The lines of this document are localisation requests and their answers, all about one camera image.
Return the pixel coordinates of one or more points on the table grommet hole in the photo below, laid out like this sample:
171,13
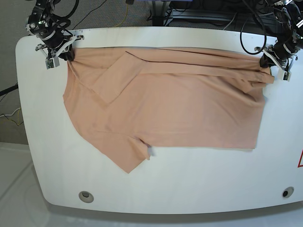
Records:
86,197
288,192

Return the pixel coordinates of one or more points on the right table grommet hole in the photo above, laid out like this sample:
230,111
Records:
288,192

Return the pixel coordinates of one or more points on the peach T-shirt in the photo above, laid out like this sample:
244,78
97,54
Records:
124,100

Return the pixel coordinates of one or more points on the red triangle sticker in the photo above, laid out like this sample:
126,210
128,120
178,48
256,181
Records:
300,163

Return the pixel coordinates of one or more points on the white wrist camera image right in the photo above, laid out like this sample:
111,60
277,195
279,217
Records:
283,75

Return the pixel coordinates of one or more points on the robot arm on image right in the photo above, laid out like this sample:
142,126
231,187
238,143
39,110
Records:
288,15

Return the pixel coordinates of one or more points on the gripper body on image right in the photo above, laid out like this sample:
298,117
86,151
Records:
282,54

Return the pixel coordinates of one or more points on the black metal stand frame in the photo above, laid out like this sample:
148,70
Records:
229,15

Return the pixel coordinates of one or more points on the left table grommet hole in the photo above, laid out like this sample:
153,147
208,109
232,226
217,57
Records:
86,197

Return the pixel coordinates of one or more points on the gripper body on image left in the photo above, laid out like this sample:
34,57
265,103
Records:
54,44

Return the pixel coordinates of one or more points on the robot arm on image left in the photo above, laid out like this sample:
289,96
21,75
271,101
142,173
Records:
52,30

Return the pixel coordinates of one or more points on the black bar at left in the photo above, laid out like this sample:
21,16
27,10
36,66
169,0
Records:
8,90

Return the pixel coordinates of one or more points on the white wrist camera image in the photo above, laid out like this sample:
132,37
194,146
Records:
283,75
52,62

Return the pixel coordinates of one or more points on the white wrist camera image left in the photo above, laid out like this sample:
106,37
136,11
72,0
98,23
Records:
52,62

